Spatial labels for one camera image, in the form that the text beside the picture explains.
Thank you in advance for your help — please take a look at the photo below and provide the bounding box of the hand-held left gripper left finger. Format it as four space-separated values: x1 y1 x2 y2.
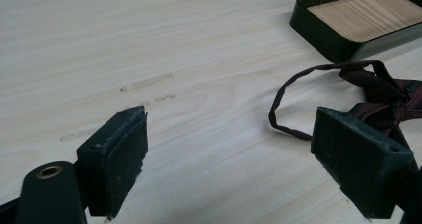
76 105 149 220

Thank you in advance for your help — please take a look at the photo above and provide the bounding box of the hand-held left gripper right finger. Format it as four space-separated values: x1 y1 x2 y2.
310 106 416 220

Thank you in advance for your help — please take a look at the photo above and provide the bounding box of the black tray with wooden bottom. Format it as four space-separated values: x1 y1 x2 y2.
289 0 422 64

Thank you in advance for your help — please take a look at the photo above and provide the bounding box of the dark maroon bow tie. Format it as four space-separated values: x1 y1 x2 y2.
268 60 422 142

